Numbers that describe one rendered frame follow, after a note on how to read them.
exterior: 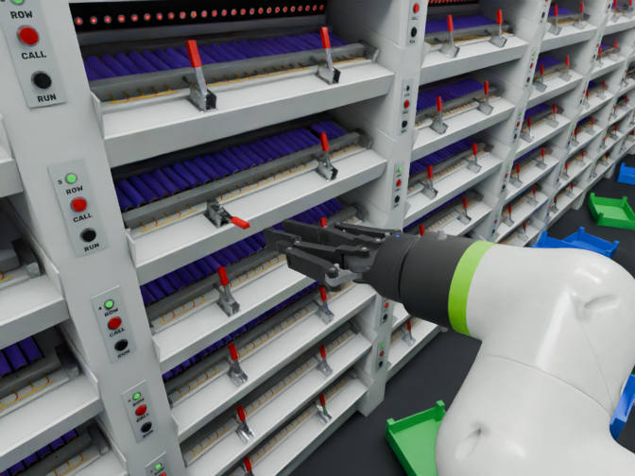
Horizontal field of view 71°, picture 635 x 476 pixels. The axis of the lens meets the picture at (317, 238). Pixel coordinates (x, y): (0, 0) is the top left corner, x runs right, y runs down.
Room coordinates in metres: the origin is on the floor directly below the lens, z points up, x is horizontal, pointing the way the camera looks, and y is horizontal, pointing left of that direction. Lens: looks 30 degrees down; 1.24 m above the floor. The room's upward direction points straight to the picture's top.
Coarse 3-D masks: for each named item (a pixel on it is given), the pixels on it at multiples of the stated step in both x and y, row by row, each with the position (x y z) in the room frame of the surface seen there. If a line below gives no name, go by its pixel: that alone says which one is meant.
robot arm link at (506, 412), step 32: (480, 384) 0.23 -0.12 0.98; (512, 384) 0.22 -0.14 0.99; (544, 384) 0.21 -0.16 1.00; (448, 416) 0.22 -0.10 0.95; (480, 416) 0.21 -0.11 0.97; (512, 416) 0.20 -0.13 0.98; (544, 416) 0.20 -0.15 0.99; (576, 416) 0.20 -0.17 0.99; (608, 416) 0.20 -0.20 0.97; (448, 448) 0.20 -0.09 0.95; (480, 448) 0.19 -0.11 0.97; (512, 448) 0.18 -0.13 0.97; (544, 448) 0.18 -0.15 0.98; (576, 448) 0.18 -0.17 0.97; (608, 448) 0.19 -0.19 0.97
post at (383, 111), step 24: (336, 0) 1.07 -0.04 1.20; (360, 0) 1.03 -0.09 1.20; (384, 0) 0.99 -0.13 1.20; (408, 0) 0.97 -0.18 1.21; (384, 24) 0.98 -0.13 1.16; (408, 48) 0.99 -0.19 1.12; (408, 72) 0.99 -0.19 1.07; (384, 96) 0.97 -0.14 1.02; (384, 120) 0.97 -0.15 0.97; (408, 144) 1.01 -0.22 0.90; (408, 168) 1.02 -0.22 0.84; (360, 192) 1.01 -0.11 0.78; (384, 192) 0.96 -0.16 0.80; (360, 312) 0.99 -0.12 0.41; (384, 336) 1.00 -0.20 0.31; (360, 360) 0.99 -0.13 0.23; (384, 384) 1.02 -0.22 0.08; (360, 408) 0.98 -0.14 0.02
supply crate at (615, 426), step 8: (632, 376) 0.79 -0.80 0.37; (632, 384) 0.77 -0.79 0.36; (624, 392) 0.78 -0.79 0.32; (632, 392) 0.77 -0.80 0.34; (624, 400) 0.76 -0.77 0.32; (632, 400) 0.71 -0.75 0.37; (616, 408) 0.73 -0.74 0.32; (624, 408) 0.73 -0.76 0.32; (616, 416) 0.65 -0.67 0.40; (624, 416) 0.65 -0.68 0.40; (616, 424) 0.64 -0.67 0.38; (624, 424) 0.64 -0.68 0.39; (616, 432) 0.64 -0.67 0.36
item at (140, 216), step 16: (320, 144) 0.91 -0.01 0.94; (336, 144) 0.93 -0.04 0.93; (352, 144) 0.98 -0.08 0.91; (288, 160) 0.83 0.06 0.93; (304, 160) 0.86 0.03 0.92; (240, 176) 0.74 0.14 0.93; (256, 176) 0.76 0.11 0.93; (192, 192) 0.67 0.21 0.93; (208, 192) 0.69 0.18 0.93; (224, 192) 0.71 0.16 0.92; (240, 192) 0.72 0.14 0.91; (144, 208) 0.61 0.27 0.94; (160, 208) 0.62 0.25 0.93; (176, 208) 0.64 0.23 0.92; (128, 224) 0.58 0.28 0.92; (144, 224) 0.60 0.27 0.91; (160, 224) 0.60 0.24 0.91
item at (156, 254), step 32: (256, 128) 0.91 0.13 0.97; (352, 128) 1.03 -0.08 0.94; (320, 160) 0.89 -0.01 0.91; (352, 160) 0.92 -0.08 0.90; (384, 160) 0.95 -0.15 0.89; (288, 192) 0.77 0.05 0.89; (320, 192) 0.80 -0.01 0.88; (192, 224) 0.63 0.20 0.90; (256, 224) 0.69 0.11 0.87; (160, 256) 0.55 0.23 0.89; (192, 256) 0.60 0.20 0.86
